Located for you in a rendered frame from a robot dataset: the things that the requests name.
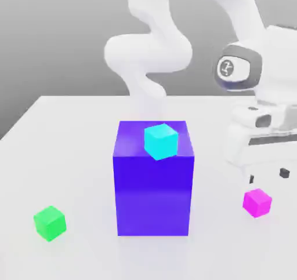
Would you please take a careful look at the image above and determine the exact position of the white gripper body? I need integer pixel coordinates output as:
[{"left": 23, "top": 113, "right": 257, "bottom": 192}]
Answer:
[{"left": 226, "top": 122, "right": 297, "bottom": 170}]

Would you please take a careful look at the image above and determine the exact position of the small green cube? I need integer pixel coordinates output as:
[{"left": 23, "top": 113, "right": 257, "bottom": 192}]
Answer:
[{"left": 32, "top": 205, "right": 67, "bottom": 243}]

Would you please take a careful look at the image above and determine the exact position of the large purple box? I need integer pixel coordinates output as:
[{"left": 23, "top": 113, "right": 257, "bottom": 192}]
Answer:
[{"left": 113, "top": 120, "right": 195, "bottom": 237}]

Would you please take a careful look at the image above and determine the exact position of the small magenta cube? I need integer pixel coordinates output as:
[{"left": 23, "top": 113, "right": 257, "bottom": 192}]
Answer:
[{"left": 242, "top": 188, "right": 273, "bottom": 219}]

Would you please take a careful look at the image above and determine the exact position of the small cyan cube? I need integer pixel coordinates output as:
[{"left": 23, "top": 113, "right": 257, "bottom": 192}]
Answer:
[{"left": 143, "top": 122, "right": 179, "bottom": 162}]

